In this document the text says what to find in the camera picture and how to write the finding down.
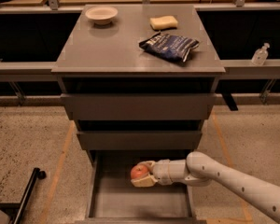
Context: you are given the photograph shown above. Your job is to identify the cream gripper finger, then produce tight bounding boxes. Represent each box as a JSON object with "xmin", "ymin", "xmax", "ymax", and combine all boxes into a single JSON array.
[
  {"xmin": 131, "ymin": 175, "xmax": 158, "ymax": 188},
  {"xmin": 138, "ymin": 161, "xmax": 155, "ymax": 172}
]

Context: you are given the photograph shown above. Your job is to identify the grey top drawer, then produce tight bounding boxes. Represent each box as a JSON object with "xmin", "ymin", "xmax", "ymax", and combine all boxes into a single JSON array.
[{"xmin": 61, "ymin": 93, "xmax": 216, "ymax": 120}]

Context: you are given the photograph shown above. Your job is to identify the clear sanitizer pump bottle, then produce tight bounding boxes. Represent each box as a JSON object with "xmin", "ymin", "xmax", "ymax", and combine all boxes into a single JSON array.
[{"xmin": 251, "ymin": 43, "xmax": 270, "ymax": 65}]

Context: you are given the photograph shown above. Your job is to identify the grey middle drawer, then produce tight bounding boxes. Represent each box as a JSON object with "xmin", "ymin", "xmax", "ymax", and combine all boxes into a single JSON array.
[{"xmin": 77, "ymin": 131, "xmax": 202, "ymax": 150}]

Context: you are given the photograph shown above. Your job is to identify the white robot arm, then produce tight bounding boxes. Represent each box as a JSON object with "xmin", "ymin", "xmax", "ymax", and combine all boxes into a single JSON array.
[{"xmin": 130, "ymin": 151, "xmax": 280, "ymax": 224}]

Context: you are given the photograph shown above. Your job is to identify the white bowl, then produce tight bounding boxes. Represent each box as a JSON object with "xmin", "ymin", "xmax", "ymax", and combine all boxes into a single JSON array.
[{"xmin": 85, "ymin": 6, "xmax": 118, "ymax": 25}]

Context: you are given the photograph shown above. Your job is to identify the grey open bottom drawer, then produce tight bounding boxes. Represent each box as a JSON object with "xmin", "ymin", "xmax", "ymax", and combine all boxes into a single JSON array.
[{"xmin": 75, "ymin": 150, "xmax": 206, "ymax": 224}]

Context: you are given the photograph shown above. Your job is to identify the black chair leg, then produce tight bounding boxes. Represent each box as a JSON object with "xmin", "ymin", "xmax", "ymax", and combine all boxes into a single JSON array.
[{"xmin": 0, "ymin": 167, "xmax": 47, "ymax": 224}]

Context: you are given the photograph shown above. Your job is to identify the red apple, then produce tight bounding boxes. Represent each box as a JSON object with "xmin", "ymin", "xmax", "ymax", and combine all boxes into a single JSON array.
[{"xmin": 130, "ymin": 164, "xmax": 149, "ymax": 179}]

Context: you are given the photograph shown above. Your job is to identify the yellow sponge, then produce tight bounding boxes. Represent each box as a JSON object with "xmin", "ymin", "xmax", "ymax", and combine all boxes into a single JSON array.
[{"xmin": 150, "ymin": 16, "xmax": 178, "ymax": 30}]

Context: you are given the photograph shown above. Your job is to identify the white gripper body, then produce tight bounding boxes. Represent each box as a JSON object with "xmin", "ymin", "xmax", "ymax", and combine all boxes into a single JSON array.
[{"xmin": 152, "ymin": 160, "xmax": 172, "ymax": 186}]

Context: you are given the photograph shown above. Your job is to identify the grey drawer cabinet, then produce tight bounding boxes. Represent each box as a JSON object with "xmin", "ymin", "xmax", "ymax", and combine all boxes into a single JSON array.
[{"xmin": 51, "ymin": 5, "xmax": 225, "ymax": 160}]

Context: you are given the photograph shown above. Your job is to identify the blue chip bag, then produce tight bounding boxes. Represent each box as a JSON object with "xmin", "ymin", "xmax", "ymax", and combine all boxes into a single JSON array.
[{"xmin": 139, "ymin": 33, "xmax": 200, "ymax": 63}]

